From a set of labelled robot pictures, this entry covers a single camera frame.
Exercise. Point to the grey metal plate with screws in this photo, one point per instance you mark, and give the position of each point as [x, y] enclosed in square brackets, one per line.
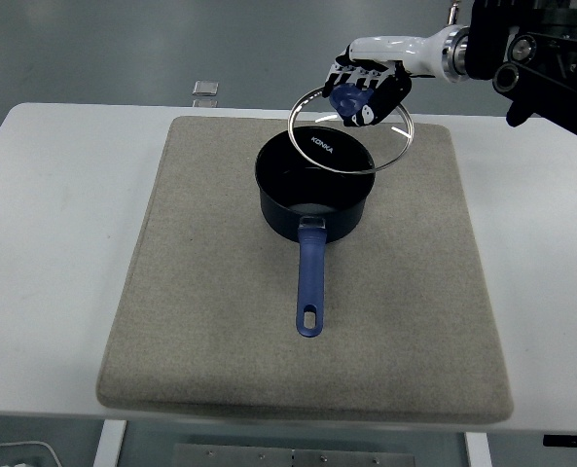
[293, 457]

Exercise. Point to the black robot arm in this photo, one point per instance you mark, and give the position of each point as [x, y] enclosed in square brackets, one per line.
[536, 58]

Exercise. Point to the black bar under table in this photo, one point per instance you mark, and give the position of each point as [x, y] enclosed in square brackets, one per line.
[572, 441]

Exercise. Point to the white table leg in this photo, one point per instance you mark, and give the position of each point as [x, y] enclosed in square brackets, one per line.
[110, 445]
[478, 450]

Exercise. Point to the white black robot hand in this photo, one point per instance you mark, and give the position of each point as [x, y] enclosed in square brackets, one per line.
[390, 48]

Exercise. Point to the beige fabric mat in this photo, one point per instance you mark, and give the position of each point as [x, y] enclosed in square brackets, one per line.
[220, 292]

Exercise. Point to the silver floor socket plate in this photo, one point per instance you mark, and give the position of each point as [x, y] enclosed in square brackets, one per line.
[205, 103]
[205, 87]

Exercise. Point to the glass pot lid blue knob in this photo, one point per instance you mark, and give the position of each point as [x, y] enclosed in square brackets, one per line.
[321, 144]

